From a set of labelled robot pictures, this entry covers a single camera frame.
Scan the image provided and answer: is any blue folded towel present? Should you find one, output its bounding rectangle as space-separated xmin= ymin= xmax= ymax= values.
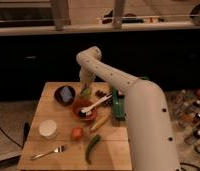
xmin=60 ymin=86 xmax=72 ymax=102

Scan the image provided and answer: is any white spoon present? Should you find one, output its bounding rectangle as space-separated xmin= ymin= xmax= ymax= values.
xmin=80 ymin=94 xmax=112 ymax=114

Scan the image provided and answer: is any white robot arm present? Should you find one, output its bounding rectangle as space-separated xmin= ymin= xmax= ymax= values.
xmin=76 ymin=46 xmax=181 ymax=171

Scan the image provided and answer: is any green plastic tray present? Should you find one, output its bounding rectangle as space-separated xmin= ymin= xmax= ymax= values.
xmin=112 ymin=88 xmax=125 ymax=121

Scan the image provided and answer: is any green plastic cup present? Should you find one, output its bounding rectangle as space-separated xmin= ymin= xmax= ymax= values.
xmin=80 ymin=87 xmax=92 ymax=99

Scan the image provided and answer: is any yellow corn piece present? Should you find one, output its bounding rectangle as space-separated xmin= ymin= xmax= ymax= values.
xmin=90 ymin=115 xmax=110 ymax=132

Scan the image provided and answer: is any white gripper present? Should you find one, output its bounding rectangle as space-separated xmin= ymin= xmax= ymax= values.
xmin=79 ymin=70 xmax=96 ymax=90

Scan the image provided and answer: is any green chili pepper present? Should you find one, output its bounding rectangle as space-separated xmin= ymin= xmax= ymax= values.
xmin=85 ymin=134 xmax=101 ymax=164

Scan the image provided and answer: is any orange tomato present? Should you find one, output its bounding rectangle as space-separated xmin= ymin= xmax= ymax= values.
xmin=71 ymin=127 xmax=84 ymax=141

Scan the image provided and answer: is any dark brown bowl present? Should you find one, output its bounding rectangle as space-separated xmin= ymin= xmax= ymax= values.
xmin=54 ymin=85 xmax=75 ymax=106

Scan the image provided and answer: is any red-orange bowl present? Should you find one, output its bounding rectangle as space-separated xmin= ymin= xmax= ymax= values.
xmin=72 ymin=99 xmax=97 ymax=121

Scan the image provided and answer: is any dark small object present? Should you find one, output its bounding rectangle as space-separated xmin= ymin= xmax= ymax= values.
xmin=95 ymin=90 xmax=108 ymax=98

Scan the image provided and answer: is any black cable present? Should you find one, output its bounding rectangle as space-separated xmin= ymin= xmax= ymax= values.
xmin=0 ymin=119 xmax=24 ymax=149

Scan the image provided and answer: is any silver fork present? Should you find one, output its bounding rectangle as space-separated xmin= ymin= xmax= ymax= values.
xmin=30 ymin=145 xmax=66 ymax=161

